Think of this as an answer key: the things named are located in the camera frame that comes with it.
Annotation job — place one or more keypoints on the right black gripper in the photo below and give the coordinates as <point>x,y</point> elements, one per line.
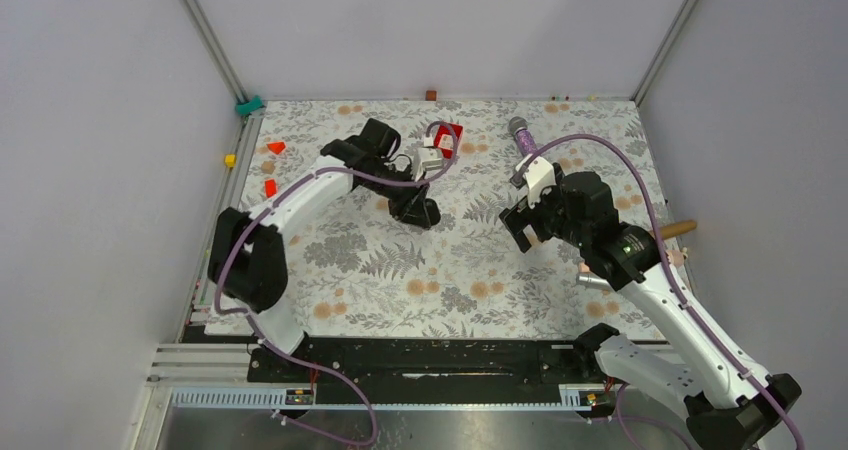
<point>515,220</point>

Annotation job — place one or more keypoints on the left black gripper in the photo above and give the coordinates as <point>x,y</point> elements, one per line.
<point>410,206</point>

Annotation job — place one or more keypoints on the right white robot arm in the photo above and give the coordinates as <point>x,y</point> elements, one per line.
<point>726,399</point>

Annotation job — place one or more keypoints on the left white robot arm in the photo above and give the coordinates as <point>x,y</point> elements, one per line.
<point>248,262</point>

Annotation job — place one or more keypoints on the red open box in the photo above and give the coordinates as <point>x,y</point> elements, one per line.
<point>446,139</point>

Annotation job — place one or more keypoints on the floral patterned mat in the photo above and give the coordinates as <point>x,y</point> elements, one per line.
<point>355,271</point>

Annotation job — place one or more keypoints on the purple glitter microphone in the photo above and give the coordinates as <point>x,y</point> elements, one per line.
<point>518,129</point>

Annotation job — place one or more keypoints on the silver metal cylinder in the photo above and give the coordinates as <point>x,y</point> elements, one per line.
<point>590,280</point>

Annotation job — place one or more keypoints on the red small block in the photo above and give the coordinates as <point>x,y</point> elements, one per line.
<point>270,188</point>

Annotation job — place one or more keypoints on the orange triangular block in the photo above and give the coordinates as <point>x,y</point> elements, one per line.
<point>276,147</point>

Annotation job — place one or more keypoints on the pink cylinder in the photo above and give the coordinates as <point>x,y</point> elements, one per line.
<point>677,258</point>

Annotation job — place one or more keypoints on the teal block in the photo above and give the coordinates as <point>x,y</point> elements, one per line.
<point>248,107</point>

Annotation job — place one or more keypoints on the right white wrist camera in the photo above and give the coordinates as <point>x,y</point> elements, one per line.
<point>535,175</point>

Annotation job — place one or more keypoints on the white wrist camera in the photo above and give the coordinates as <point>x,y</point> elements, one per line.
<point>427,161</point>
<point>535,175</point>

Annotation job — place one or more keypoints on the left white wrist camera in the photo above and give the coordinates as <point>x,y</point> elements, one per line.
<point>427,161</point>

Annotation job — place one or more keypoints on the wooden handle stick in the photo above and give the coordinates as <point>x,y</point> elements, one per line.
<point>673,230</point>

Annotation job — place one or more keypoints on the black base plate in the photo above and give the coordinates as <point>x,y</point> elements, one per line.
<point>417,371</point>

